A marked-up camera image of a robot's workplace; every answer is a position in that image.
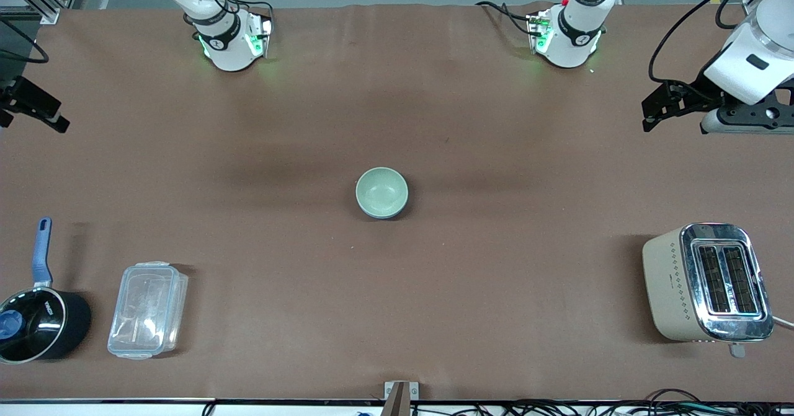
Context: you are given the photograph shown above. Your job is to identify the green bowl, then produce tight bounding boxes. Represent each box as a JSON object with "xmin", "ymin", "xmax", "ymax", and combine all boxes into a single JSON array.
[{"xmin": 355, "ymin": 167, "xmax": 409, "ymax": 218}]

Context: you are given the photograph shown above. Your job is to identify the beige chrome toaster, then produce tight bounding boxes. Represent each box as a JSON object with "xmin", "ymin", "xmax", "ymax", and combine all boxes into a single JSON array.
[{"xmin": 642, "ymin": 223, "xmax": 775, "ymax": 358}]

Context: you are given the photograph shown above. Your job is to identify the glass lid blue knob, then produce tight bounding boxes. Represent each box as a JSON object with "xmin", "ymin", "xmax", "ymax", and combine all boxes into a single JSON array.
[{"xmin": 0, "ymin": 289, "xmax": 66, "ymax": 363}]

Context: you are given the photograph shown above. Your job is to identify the clear plastic food container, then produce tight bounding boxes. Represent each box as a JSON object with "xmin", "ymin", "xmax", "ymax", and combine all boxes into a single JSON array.
[{"xmin": 107, "ymin": 261, "xmax": 189, "ymax": 361}]

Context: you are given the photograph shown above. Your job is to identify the brown table cover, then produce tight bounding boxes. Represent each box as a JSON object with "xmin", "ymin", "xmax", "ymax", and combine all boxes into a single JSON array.
[{"xmin": 0, "ymin": 2, "xmax": 794, "ymax": 402}]

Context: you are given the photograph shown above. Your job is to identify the long black arm cable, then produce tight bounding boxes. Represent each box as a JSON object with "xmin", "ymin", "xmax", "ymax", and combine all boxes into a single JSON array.
[{"xmin": 648, "ymin": 0, "xmax": 767, "ymax": 104}]

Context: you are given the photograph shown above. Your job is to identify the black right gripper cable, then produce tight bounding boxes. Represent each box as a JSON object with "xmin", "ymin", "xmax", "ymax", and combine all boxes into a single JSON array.
[{"xmin": 0, "ymin": 18, "xmax": 50, "ymax": 65}]

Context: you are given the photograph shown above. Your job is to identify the short looped black cable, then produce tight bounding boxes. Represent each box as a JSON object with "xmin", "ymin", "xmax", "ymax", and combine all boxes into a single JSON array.
[{"xmin": 715, "ymin": 0, "xmax": 774, "ymax": 31}]

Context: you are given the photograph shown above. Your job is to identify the black left base cable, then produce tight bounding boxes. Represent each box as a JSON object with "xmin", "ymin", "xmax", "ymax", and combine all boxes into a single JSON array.
[{"xmin": 475, "ymin": 1, "xmax": 535, "ymax": 36}]

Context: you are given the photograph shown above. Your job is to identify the black base cable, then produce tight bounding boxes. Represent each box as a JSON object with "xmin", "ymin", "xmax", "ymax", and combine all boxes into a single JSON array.
[
  {"xmin": 186, "ymin": 0, "xmax": 275, "ymax": 38},
  {"xmin": 475, "ymin": 1, "xmax": 535, "ymax": 36}
]

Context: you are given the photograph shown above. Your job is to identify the black saucepan blue handle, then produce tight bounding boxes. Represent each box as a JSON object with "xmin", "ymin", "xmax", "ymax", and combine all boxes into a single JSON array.
[{"xmin": 0, "ymin": 218, "xmax": 92, "ymax": 365}]

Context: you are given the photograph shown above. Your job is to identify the black right base cable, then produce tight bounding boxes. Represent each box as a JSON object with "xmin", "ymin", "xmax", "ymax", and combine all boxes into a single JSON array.
[{"xmin": 186, "ymin": 0, "xmax": 275, "ymax": 38}]

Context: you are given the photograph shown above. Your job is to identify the black cable bundle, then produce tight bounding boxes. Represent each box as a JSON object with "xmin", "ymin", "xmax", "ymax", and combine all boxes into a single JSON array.
[{"xmin": 496, "ymin": 389, "xmax": 794, "ymax": 416}]

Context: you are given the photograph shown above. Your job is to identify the metal edge bracket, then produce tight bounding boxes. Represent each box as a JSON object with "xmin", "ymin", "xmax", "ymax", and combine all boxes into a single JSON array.
[{"xmin": 383, "ymin": 381, "xmax": 420, "ymax": 402}]

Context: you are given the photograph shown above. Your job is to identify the brown post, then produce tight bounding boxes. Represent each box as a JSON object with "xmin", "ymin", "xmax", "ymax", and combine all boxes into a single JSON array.
[{"xmin": 385, "ymin": 383, "xmax": 411, "ymax": 416}]

